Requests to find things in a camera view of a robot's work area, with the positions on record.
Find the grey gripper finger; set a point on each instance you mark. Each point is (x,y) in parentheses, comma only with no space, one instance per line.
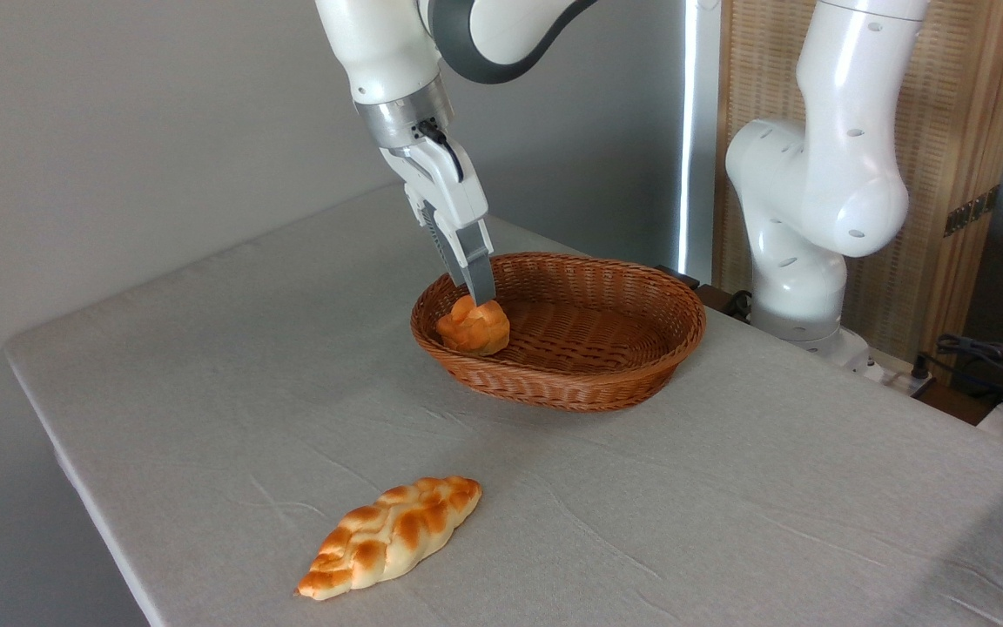
(445,248)
(479,266)

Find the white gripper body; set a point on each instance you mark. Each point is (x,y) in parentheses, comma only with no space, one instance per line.
(445,187)

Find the flower-shaped orange bun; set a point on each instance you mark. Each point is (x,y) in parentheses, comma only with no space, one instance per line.
(474,329)

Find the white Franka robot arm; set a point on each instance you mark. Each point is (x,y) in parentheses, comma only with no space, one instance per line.
(841,174)

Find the brown wicker oval basket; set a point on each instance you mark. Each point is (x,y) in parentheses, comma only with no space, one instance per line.
(589,387)

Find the braided golden bread loaf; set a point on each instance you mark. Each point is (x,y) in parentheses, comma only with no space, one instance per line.
(388,535)

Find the black table edge clamp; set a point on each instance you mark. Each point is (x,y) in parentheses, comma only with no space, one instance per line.
(715,298)

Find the grey tablecloth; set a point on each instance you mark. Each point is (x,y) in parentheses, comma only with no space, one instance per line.
(684,522)

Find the black metal screen hinge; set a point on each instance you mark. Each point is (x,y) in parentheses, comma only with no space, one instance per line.
(972,211)

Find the white vertical post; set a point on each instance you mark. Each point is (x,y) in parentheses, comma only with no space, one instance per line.
(700,131)

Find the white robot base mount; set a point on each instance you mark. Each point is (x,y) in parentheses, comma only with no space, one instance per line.
(854,353)

